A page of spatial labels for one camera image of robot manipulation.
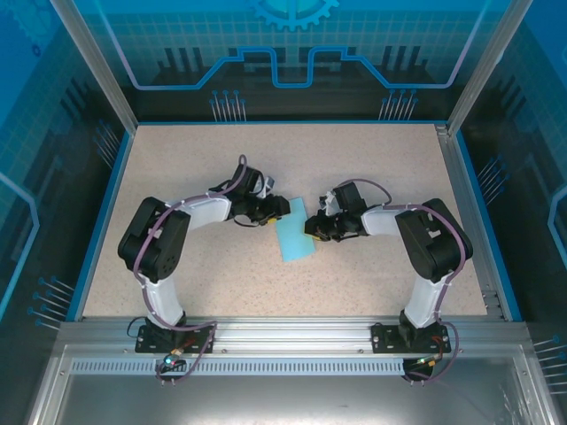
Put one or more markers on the aluminium frame post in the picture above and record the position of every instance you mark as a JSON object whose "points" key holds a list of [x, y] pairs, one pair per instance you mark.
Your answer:
{"points": [[98, 66], [483, 66]]}

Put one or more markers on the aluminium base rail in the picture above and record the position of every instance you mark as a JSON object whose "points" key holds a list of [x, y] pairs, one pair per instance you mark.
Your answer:
{"points": [[288, 336]]}

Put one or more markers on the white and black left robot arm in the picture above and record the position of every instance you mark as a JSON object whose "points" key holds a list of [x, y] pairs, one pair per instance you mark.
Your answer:
{"points": [[204, 212]]}

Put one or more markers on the light blue cloth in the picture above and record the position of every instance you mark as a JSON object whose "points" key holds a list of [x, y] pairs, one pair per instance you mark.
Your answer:
{"points": [[294, 241]]}

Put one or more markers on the sheet metal tray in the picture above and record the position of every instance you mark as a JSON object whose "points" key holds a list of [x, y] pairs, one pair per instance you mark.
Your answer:
{"points": [[288, 398]]}

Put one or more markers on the aluminium side rail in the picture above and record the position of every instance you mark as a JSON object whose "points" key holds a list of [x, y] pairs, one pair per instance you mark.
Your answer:
{"points": [[458, 177]]}

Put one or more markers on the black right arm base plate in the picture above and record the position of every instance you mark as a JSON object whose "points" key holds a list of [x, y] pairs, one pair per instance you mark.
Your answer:
{"points": [[382, 343]]}

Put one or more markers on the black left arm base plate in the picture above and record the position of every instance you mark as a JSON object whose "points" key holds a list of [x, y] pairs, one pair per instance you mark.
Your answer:
{"points": [[144, 346]]}

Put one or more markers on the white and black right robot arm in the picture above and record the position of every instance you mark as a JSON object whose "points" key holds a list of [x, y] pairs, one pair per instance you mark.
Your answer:
{"points": [[381, 221]]}

